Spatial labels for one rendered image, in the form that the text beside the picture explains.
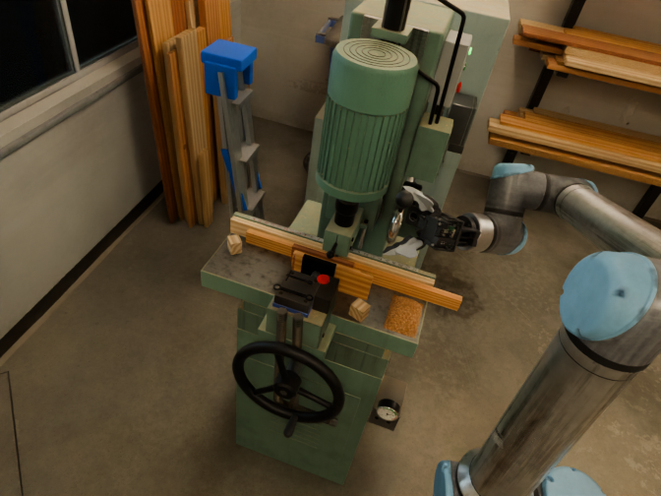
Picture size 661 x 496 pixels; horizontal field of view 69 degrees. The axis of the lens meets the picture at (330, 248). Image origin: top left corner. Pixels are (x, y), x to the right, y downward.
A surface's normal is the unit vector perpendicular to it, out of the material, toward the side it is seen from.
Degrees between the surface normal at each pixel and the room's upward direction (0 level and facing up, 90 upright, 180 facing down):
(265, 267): 0
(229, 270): 0
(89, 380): 0
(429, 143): 90
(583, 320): 83
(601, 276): 83
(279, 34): 90
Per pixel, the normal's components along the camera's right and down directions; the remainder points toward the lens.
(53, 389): 0.14, -0.74
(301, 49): -0.26, 0.62
